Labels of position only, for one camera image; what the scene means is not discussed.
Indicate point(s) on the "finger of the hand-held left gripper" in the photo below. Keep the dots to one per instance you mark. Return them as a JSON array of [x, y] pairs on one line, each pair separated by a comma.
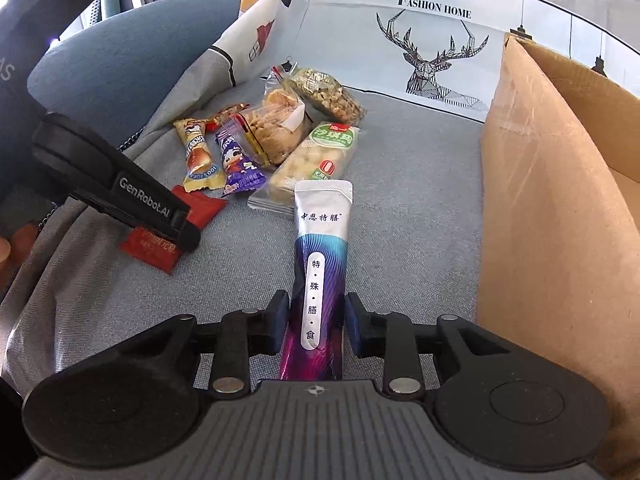
[[150, 192]]

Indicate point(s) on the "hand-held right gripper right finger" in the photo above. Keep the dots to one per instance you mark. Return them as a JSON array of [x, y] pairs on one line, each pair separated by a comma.
[[353, 325]]

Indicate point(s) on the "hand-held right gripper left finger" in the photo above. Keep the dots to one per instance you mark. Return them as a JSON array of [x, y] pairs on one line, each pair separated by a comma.
[[280, 321]]

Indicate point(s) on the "red snack packet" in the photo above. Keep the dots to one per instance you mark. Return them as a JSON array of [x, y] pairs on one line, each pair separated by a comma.
[[150, 256]]

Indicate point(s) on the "white purple stick packet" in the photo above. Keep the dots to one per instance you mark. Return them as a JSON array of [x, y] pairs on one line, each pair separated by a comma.
[[320, 240]]

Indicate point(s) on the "clear bag of biscuits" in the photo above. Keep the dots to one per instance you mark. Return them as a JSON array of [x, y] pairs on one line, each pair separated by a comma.
[[275, 130]]

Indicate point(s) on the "brown cardboard box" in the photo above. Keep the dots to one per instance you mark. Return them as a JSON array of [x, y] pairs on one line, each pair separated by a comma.
[[540, 210]]

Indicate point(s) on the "person's left hand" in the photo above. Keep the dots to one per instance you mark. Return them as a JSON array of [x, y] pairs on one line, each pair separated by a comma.
[[4, 252]]

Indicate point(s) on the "yellow candy bar wrapper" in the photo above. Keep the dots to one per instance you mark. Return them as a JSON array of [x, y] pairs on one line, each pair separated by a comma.
[[197, 150]]

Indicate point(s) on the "purple candy bar wrapper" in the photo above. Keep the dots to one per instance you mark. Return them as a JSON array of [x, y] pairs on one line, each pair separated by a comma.
[[239, 165]]

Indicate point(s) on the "blue cushion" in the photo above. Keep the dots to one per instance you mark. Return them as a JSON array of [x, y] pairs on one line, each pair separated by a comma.
[[125, 50]]

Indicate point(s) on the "red orange candy wrapper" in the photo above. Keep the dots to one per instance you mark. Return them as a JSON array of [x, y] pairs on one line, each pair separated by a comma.
[[225, 114]]

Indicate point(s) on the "green label rice cake packet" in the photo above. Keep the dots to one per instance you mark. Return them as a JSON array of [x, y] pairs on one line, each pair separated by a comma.
[[320, 155]]

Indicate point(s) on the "grey deer print sofa cover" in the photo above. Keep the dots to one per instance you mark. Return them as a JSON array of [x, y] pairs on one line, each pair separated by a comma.
[[425, 170]]

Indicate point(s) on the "white grey printed cushion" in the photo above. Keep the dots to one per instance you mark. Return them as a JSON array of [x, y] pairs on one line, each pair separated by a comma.
[[260, 35]]

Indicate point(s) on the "clear bag of peanuts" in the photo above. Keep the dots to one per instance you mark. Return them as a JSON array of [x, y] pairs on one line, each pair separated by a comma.
[[325, 92]]

